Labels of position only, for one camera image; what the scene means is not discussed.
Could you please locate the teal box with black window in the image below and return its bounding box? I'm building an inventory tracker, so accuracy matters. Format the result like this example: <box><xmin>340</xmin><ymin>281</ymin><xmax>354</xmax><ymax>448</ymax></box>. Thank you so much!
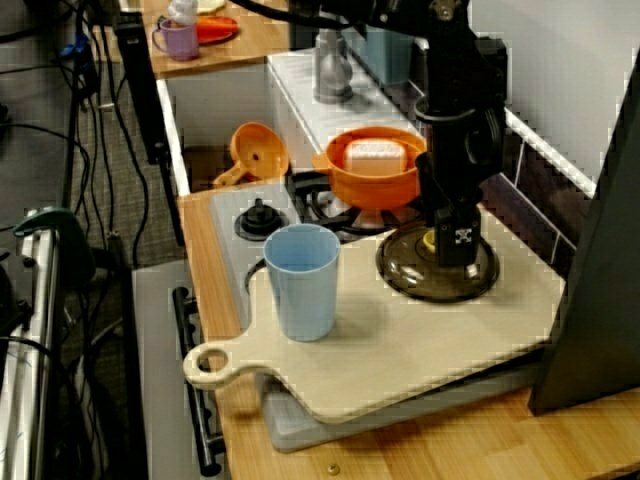
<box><xmin>349</xmin><ymin>24</ymin><xmax>416</xmax><ymax>86</ymax></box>

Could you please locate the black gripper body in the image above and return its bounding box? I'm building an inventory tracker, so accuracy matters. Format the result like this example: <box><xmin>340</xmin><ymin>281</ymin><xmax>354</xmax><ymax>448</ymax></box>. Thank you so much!
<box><xmin>415</xmin><ymin>149</ymin><xmax>496</xmax><ymax>214</ymax></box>

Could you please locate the white toy oven front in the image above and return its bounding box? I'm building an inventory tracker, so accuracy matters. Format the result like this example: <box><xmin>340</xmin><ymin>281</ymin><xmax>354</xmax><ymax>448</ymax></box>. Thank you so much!
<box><xmin>132</xmin><ymin>264</ymin><xmax>226</xmax><ymax>480</ymax></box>

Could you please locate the light wooden cutting board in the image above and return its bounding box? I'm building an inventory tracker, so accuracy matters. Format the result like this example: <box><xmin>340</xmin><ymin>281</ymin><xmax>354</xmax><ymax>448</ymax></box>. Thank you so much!
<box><xmin>182</xmin><ymin>202</ymin><xmax>568</xmax><ymax>426</ymax></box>

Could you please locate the purple plastic mug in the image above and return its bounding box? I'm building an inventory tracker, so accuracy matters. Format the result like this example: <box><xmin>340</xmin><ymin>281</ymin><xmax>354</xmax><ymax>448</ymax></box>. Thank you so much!
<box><xmin>151</xmin><ymin>18</ymin><xmax>200</xmax><ymax>64</ymax></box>

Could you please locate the grey toy stove top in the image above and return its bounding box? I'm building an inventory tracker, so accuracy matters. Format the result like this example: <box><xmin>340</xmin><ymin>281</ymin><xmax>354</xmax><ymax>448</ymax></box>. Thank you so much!
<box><xmin>209</xmin><ymin>179</ymin><xmax>544</xmax><ymax>454</ymax></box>

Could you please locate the aluminium frame rail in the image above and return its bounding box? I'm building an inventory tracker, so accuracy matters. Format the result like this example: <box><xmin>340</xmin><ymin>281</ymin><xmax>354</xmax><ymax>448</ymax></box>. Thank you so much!
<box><xmin>0</xmin><ymin>214</ymin><xmax>64</xmax><ymax>480</ymax></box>

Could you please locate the black oven door handle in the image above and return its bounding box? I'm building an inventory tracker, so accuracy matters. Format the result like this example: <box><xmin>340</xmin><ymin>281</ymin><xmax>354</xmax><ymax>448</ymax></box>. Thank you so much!
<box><xmin>172</xmin><ymin>287</ymin><xmax>224</xmax><ymax>477</ymax></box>

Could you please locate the white sponge block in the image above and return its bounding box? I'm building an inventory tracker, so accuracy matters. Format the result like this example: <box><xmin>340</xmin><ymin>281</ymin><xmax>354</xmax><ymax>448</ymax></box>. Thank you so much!
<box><xmin>342</xmin><ymin>139</ymin><xmax>406</xmax><ymax>176</ymax></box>

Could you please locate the glass lid with yellow knob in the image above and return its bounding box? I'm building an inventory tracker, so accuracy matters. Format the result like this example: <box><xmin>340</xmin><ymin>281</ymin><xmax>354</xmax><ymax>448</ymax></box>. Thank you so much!
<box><xmin>374</xmin><ymin>222</ymin><xmax>500</xmax><ymax>304</ymax></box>

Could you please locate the grey toy faucet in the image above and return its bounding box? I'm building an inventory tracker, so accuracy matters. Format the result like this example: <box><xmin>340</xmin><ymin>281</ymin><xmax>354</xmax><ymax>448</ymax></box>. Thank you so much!
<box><xmin>312</xmin><ymin>27</ymin><xmax>354</xmax><ymax>105</ymax></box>

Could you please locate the orange plastic funnel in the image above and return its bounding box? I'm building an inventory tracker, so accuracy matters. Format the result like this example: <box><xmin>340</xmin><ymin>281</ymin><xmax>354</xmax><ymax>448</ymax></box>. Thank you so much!
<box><xmin>212</xmin><ymin>122</ymin><xmax>291</xmax><ymax>187</ymax></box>

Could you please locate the white toy sink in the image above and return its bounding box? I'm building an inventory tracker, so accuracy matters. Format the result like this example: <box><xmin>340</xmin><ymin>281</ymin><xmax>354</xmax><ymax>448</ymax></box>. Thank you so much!
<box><xmin>157</xmin><ymin>47</ymin><xmax>426</xmax><ymax>196</ymax></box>

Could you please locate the black vertical bar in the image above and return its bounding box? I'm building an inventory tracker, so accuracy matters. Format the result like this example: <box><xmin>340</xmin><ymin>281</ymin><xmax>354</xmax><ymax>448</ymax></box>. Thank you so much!
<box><xmin>112</xmin><ymin>19</ymin><xmax>189</xmax><ymax>246</ymax></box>

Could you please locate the black burner grate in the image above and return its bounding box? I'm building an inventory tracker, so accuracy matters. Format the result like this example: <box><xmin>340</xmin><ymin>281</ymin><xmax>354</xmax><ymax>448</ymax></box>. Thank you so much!
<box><xmin>285</xmin><ymin>169</ymin><xmax>426</xmax><ymax>236</ymax></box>

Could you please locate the orange plastic pot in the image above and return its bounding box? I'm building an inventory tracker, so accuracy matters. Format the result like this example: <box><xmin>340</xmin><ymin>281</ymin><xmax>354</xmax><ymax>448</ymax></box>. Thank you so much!
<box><xmin>310</xmin><ymin>127</ymin><xmax>429</xmax><ymax>211</ymax></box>

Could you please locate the light blue plastic cup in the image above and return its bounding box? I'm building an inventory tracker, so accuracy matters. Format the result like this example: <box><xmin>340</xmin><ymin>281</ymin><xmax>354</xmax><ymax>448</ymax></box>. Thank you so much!
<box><xmin>263</xmin><ymin>223</ymin><xmax>341</xmax><ymax>343</ymax></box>

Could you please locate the black stove knob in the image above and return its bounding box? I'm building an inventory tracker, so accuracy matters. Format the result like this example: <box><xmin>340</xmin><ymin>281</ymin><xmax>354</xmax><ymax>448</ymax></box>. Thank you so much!
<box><xmin>234</xmin><ymin>198</ymin><xmax>291</xmax><ymax>243</ymax></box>

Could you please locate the black cable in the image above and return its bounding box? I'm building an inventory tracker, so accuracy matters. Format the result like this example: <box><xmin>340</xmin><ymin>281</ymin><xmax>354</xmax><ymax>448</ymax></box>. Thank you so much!
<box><xmin>99</xmin><ymin>27</ymin><xmax>151</xmax><ymax>269</ymax></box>

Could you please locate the white item in mug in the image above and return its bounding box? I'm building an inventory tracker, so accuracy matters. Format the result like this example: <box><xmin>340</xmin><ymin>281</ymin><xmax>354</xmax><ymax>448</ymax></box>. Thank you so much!
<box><xmin>167</xmin><ymin>0</ymin><xmax>199</xmax><ymax>26</ymax></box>

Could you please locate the dark slanted panel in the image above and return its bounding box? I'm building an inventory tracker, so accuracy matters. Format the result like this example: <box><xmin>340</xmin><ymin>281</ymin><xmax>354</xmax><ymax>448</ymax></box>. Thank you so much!
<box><xmin>527</xmin><ymin>64</ymin><xmax>640</xmax><ymax>419</ymax></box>

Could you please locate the orange plate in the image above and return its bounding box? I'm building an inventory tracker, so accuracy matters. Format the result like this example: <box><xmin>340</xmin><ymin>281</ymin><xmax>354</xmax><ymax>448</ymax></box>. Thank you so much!
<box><xmin>194</xmin><ymin>16</ymin><xmax>240</xmax><ymax>47</ymax></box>

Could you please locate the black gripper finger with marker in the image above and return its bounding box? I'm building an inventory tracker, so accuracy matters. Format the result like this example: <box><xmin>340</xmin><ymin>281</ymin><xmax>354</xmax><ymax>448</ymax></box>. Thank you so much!
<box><xmin>433</xmin><ymin>207</ymin><xmax>482</xmax><ymax>267</ymax></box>

